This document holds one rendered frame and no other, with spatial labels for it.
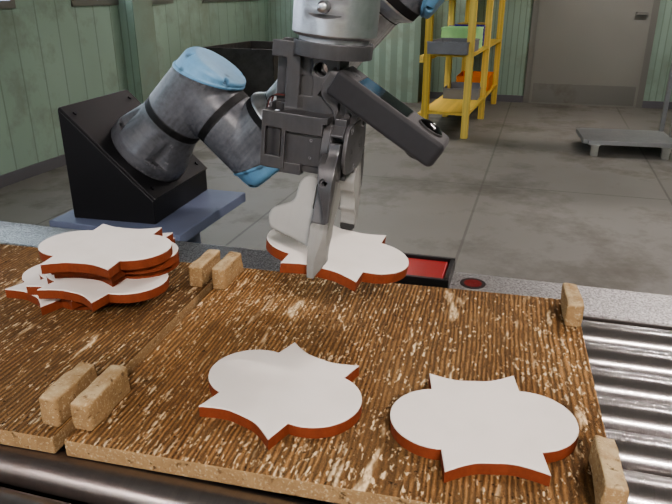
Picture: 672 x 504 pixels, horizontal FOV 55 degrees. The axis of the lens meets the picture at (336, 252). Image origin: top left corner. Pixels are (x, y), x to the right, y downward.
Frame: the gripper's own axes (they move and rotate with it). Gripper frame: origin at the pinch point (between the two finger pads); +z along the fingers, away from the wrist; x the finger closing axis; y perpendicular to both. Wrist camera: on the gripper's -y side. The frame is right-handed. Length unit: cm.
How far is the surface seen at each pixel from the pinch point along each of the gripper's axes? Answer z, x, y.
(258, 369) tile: 7.2, 12.3, 2.9
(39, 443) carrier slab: 10.4, 24.3, 16.2
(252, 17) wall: 33, -731, 320
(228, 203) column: 18, -54, 36
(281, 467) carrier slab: 7.8, 22.4, -3.2
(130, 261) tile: 3.2, 5.2, 20.1
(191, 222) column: 18, -41, 38
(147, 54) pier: 54, -467, 307
